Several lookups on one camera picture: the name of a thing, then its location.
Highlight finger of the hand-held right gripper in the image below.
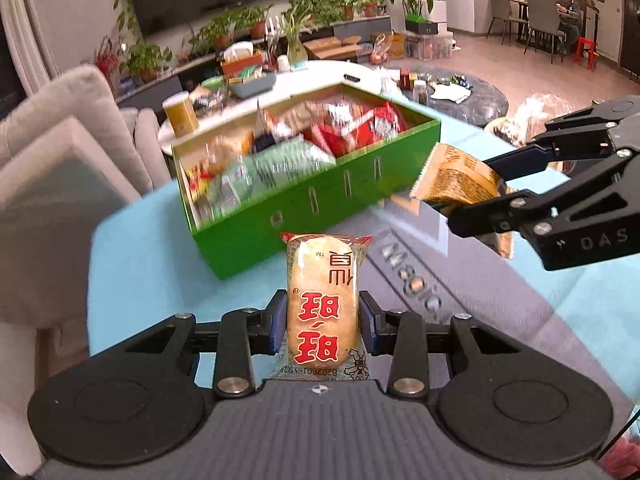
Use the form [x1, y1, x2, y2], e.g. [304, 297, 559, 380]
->
[482, 96, 640, 181]
[447, 152, 640, 238]

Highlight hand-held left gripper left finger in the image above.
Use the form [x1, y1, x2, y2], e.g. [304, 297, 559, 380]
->
[125, 289, 290, 398]

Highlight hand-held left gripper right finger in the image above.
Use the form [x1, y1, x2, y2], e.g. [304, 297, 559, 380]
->
[359, 290, 506, 396]

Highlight golden brown snack packet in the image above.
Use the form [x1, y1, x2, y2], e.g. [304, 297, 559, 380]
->
[410, 142, 516, 261]

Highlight pale rice cracker packet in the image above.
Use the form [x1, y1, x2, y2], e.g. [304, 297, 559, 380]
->
[267, 232, 373, 381]

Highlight green cardboard box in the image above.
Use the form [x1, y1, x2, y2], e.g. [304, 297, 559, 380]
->
[171, 81, 442, 281]

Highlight pale green snack packet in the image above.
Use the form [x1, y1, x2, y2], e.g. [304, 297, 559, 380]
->
[220, 142, 337, 211]

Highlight clear plastic wrapped bundle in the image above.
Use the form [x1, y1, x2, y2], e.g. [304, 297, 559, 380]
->
[487, 92, 576, 171]

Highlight red stool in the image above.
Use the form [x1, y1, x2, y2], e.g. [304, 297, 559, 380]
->
[572, 36, 600, 70]

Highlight dark marble round table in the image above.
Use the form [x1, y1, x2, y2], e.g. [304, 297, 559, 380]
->
[380, 62, 510, 128]

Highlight grey dining chair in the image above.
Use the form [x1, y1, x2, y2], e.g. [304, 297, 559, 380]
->
[485, 0, 528, 43]
[522, 0, 568, 63]

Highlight white paper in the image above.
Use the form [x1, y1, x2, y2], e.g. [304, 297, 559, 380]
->
[431, 82, 473, 105]

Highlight clear plastic bag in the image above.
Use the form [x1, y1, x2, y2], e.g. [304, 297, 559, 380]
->
[377, 75, 406, 103]

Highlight clear storage boxes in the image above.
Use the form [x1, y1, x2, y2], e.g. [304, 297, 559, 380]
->
[406, 32, 456, 59]

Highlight white appliance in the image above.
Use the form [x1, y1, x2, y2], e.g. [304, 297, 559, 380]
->
[429, 0, 448, 36]

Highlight green black planter box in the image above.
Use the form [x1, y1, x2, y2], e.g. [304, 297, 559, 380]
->
[405, 17, 438, 36]

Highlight yellow canister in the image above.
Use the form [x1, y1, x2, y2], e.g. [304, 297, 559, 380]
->
[162, 92, 200, 137]

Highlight white round table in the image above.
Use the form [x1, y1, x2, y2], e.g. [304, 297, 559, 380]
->
[157, 59, 396, 156]

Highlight blue snack basket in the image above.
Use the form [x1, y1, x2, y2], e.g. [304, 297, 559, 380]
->
[227, 67, 277, 100]

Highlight open cardboard box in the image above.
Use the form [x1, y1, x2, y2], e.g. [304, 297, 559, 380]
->
[302, 35, 363, 61]

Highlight orange tissue box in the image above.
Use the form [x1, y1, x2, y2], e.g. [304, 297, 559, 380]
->
[220, 42, 265, 76]

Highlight glass vase with plant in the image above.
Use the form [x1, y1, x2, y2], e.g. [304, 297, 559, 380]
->
[277, 7, 313, 63]

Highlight grey television cabinet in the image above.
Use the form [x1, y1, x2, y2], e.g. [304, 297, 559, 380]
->
[116, 14, 393, 111]

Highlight beige sofa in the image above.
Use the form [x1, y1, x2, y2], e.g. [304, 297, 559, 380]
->
[0, 64, 173, 328]

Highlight red flower arrangement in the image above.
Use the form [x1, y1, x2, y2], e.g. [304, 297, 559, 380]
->
[94, 35, 121, 81]

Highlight dark glass window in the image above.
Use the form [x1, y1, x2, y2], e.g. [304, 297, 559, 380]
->
[0, 20, 26, 121]

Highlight white curtain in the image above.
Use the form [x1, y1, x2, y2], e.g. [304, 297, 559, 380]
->
[0, 0, 61, 96]

